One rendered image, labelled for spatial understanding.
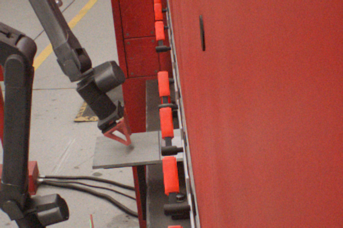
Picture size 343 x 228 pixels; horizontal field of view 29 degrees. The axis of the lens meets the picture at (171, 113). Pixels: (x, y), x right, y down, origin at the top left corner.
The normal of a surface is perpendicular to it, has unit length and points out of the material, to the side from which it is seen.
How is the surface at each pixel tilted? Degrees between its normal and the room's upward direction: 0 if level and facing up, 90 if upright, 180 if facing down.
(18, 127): 98
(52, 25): 73
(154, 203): 0
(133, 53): 90
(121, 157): 0
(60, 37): 65
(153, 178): 0
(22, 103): 98
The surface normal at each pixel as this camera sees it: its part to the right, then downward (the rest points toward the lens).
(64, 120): -0.09, -0.91
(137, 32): 0.04, 0.40
